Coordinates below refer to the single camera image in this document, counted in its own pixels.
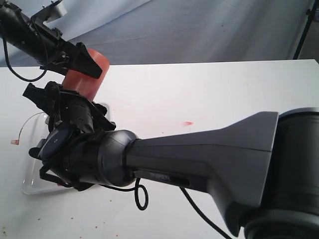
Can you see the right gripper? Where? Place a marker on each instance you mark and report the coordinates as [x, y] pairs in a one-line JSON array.
[[70, 108]]

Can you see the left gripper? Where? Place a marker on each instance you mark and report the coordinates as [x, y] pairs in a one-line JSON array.
[[61, 55]]

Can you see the red sauce squeeze bottle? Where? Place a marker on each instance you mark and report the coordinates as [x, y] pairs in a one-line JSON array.
[[86, 86]]

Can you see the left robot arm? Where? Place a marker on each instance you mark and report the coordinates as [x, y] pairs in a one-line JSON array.
[[15, 30]]

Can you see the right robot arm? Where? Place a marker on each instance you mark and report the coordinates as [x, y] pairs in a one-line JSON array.
[[262, 172]]

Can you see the grey backdrop cloth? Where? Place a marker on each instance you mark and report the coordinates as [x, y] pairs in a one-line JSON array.
[[185, 31]]

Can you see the black tripod stand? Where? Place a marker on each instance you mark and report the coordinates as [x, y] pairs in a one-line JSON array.
[[310, 16]]

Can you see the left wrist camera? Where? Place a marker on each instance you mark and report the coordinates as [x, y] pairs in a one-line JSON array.
[[52, 12]]

